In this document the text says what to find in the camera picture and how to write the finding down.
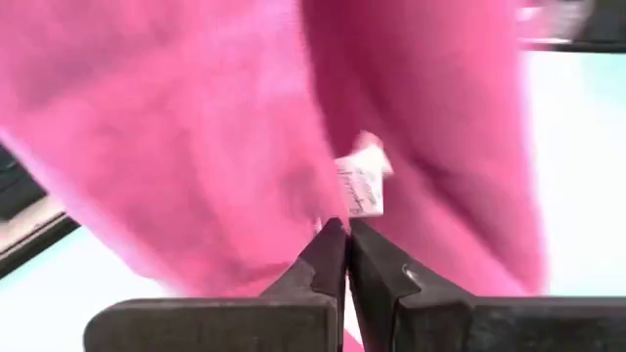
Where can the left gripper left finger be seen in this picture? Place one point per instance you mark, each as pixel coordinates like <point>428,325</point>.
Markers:
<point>303,293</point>

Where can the pink towel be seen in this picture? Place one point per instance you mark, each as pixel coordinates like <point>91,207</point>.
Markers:
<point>195,122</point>

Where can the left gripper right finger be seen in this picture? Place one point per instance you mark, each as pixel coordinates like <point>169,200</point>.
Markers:
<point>391,303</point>

